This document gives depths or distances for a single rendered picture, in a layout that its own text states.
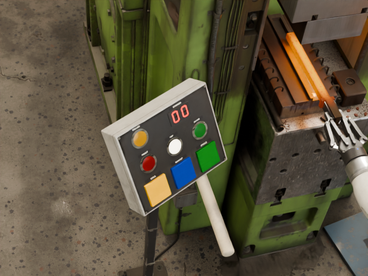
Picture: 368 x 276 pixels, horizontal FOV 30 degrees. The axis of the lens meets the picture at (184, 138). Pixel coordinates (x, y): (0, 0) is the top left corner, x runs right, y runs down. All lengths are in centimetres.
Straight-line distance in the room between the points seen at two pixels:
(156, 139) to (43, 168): 141
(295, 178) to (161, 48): 72
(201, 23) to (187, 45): 10
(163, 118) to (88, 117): 155
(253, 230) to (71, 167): 96
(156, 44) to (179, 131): 72
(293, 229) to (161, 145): 118
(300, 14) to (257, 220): 107
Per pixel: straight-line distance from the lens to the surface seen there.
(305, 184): 269
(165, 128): 199
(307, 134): 240
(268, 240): 301
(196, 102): 204
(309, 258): 316
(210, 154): 211
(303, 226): 305
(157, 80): 282
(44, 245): 311
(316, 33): 211
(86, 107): 354
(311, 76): 236
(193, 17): 209
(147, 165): 198
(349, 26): 215
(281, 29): 258
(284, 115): 237
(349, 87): 245
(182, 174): 207
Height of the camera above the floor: 270
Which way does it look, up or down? 52 degrees down
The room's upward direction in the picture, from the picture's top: 7 degrees clockwise
